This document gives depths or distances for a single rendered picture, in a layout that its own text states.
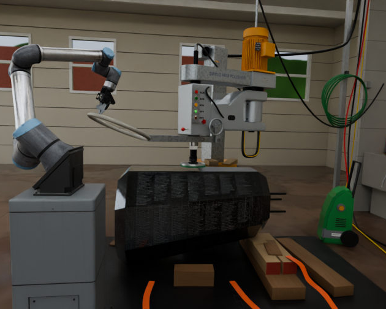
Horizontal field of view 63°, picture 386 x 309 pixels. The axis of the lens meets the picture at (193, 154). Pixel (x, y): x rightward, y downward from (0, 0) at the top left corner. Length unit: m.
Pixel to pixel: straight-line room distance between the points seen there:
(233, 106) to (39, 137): 1.67
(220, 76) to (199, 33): 6.45
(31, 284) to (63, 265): 0.18
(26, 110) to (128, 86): 6.84
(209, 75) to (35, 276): 1.86
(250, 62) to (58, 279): 2.31
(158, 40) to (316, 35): 4.49
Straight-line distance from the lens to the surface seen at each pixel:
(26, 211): 1.73
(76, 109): 8.97
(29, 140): 1.81
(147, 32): 9.06
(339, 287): 2.67
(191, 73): 2.62
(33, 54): 2.23
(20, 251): 1.80
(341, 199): 3.60
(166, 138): 2.51
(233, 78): 2.83
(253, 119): 3.02
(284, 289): 2.48
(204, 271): 2.51
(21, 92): 2.18
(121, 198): 2.54
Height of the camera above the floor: 1.24
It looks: 6 degrees down
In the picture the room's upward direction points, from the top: 1 degrees clockwise
